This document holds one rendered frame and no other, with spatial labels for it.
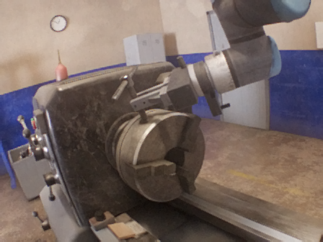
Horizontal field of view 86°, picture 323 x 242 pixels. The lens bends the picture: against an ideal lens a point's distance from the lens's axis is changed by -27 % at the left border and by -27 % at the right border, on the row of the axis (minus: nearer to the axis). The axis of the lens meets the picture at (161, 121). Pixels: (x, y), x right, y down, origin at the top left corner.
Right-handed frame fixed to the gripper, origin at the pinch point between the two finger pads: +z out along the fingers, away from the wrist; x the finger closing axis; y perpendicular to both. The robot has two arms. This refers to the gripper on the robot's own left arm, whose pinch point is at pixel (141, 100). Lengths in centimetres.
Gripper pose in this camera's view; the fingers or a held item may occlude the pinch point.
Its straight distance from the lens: 54.0
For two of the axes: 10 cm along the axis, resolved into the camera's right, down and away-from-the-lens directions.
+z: -8.9, 2.9, 3.4
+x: -1.4, 5.3, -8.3
